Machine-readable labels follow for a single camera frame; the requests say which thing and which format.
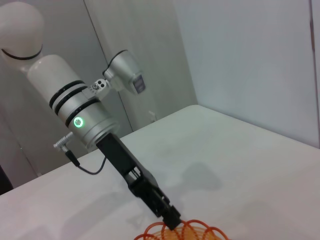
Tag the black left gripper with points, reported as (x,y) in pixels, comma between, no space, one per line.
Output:
(125,162)

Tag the orange woven plastic basket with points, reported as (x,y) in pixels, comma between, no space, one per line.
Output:
(190,232)

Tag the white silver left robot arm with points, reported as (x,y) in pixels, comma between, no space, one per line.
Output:
(62,82)

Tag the silver left camera mount bracket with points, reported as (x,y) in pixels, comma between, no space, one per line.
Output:
(97,87)

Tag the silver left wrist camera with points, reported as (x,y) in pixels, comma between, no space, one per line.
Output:
(125,70)

